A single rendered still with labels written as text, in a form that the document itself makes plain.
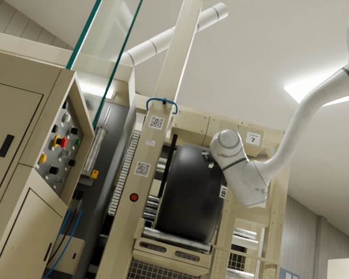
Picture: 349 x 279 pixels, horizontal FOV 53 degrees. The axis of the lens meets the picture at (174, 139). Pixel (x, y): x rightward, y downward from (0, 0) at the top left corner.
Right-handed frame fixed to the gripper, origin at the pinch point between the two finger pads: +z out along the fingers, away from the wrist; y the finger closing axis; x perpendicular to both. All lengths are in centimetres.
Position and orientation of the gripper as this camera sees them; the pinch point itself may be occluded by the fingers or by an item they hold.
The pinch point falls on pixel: (211, 163)
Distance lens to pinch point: 159.1
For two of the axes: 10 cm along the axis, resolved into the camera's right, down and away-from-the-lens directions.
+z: -0.4, 2.7, 9.6
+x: -2.6, 9.3, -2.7
